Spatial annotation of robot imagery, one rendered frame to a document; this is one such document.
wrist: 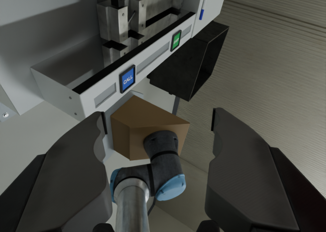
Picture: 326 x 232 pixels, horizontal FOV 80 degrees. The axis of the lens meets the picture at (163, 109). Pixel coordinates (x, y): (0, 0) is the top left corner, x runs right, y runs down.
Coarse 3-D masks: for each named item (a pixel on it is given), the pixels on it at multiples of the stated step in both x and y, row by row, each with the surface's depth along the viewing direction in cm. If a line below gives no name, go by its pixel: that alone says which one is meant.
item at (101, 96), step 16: (192, 16) 69; (176, 32) 63; (160, 48) 59; (176, 48) 69; (128, 64) 46; (144, 64) 54; (48, 80) 39; (112, 80) 43; (48, 96) 44; (64, 96) 40; (80, 96) 37; (96, 96) 41; (112, 96) 46; (80, 112) 41
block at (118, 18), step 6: (114, 6) 44; (126, 6) 45; (114, 12) 44; (120, 12) 44; (126, 12) 46; (114, 18) 45; (120, 18) 45; (126, 18) 47; (114, 24) 46; (120, 24) 46; (126, 24) 48; (114, 30) 47; (120, 30) 47; (126, 30) 49; (114, 36) 48; (120, 36) 48; (126, 36) 50; (120, 42) 49
